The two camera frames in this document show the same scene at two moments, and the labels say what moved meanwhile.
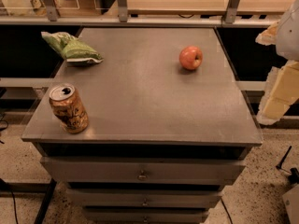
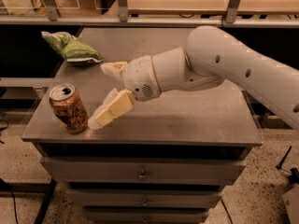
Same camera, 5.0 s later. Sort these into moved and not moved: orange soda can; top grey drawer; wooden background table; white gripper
Moved: white gripper
Not moved: orange soda can; top grey drawer; wooden background table
